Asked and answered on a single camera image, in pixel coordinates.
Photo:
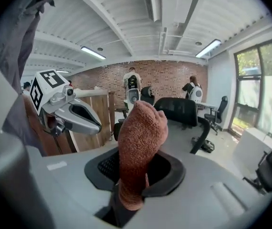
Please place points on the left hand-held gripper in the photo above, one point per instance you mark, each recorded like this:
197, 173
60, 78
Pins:
45, 87

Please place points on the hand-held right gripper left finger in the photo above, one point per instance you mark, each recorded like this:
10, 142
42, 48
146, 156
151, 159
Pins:
73, 192

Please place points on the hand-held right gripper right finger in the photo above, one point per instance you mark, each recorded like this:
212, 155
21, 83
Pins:
197, 199

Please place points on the reddish-brown cloth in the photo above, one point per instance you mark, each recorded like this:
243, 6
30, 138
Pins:
140, 139

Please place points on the black bag with gear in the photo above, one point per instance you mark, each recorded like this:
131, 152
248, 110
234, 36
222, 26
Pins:
208, 145

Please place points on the long ceiling light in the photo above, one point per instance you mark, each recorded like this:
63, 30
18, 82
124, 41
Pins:
208, 48
93, 52

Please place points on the black mesh office chair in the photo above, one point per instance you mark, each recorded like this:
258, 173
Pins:
176, 111

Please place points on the white desk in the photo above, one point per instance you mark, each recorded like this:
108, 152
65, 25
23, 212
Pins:
207, 104

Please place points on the person's grey jacket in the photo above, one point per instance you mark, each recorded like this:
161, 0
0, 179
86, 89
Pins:
19, 44

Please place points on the white backpack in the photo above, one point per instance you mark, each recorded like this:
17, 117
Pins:
196, 93

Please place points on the large glass window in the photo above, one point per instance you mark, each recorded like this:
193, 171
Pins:
269, 92

